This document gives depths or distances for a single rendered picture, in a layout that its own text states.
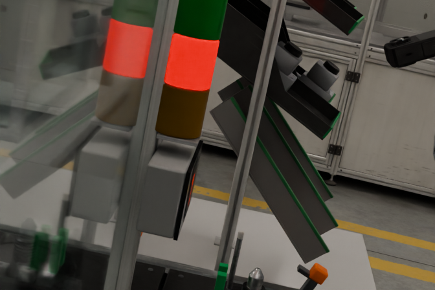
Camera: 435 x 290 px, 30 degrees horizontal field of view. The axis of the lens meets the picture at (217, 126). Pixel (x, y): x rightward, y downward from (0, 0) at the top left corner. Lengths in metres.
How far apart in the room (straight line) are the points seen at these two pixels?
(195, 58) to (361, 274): 0.94
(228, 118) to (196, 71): 0.47
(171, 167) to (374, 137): 4.36
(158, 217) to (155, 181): 0.04
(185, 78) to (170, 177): 0.10
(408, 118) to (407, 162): 0.28
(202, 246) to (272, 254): 0.14
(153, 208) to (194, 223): 0.91
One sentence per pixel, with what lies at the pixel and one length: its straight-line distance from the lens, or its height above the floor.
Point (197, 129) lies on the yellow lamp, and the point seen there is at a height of 1.27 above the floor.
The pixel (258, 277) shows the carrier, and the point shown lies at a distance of 1.06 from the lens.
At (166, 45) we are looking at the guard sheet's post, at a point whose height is 1.35.
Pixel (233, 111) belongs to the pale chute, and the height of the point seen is 1.19.
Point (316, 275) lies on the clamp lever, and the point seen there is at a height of 1.06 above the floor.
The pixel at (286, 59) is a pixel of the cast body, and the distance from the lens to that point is 1.25.
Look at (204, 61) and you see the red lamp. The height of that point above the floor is 1.34.
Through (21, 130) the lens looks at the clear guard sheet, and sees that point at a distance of 0.37.
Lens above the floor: 1.48
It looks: 14 degrees down
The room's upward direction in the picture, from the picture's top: 12 degrees clockwise
